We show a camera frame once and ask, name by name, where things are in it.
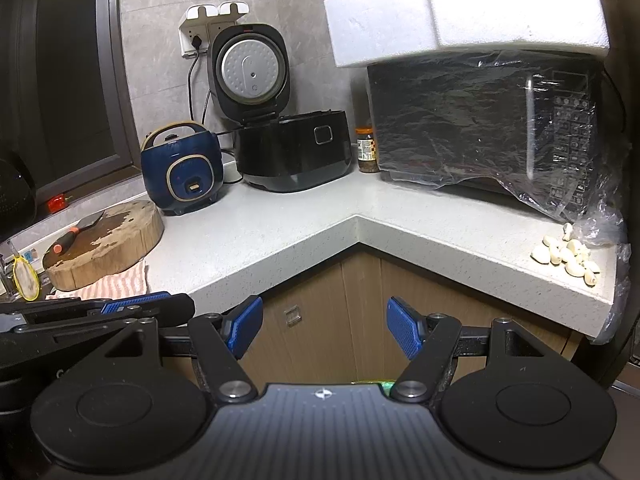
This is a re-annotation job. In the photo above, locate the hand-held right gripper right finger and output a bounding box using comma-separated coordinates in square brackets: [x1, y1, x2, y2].
[386, 296, 576, 403]

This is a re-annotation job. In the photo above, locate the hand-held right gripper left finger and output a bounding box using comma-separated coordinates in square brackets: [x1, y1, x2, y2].
[70, 296, 264, 403]

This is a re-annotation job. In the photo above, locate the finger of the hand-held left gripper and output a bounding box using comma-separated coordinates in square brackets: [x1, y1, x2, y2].
[0, 291, 197, 319]
[0, 317, 138, 337]

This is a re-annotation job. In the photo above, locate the striped kitchen cloth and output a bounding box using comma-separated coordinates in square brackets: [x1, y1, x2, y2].
[45, 260, 149, 302]

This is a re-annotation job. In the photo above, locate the wooden cabinet door with sticker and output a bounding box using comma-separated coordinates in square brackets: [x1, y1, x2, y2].
[197, 250, 361, 376]

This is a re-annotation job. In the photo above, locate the yellow rimmed strainer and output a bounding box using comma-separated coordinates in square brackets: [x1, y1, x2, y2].
[11, 254, 40, 302]

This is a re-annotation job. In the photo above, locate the round wooden cutting board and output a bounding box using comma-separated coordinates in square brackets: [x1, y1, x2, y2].
[42, 200, 165, 292]

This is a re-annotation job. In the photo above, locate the plain wooden cabinet door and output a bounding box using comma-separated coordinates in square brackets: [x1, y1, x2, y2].
[360, 247, 583, 366]

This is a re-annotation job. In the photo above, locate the blue rice cooker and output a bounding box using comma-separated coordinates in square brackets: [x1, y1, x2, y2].
[140, 121, 223, 217]

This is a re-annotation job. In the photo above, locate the pile of garlic cloves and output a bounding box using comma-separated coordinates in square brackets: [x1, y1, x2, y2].
[530, 222, 601, 287]

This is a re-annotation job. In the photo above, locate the black rice cooker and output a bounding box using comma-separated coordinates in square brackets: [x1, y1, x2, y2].
[207, 22, 353, 193]

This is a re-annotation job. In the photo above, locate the glass sauce jar orange lid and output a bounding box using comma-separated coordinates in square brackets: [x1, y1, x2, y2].
[356, 126, 381, 175]

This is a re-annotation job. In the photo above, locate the black microwave oven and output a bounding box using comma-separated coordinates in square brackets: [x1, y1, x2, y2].
[366, 49, 608, 222]

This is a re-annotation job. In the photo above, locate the small white foam box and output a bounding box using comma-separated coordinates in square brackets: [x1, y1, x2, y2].
[324, 0, 438, 68]

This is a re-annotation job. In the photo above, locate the large white foam box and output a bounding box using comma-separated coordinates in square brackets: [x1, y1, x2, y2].
[420, 0, 612, 56]

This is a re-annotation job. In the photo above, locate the cleaver with orange black handle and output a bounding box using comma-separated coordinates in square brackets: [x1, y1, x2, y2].
[46, 210, 106, 257]

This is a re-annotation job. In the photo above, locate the black power cable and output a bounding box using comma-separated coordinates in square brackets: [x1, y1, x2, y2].
[187, 42, 201, 121]

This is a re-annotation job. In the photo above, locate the dark window with frame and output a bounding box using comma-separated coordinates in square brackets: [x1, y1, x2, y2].
[0, 0, 143, 201]

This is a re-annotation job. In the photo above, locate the white wall socket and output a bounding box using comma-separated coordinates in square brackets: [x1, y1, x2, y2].
[177, 2, 251, 58]

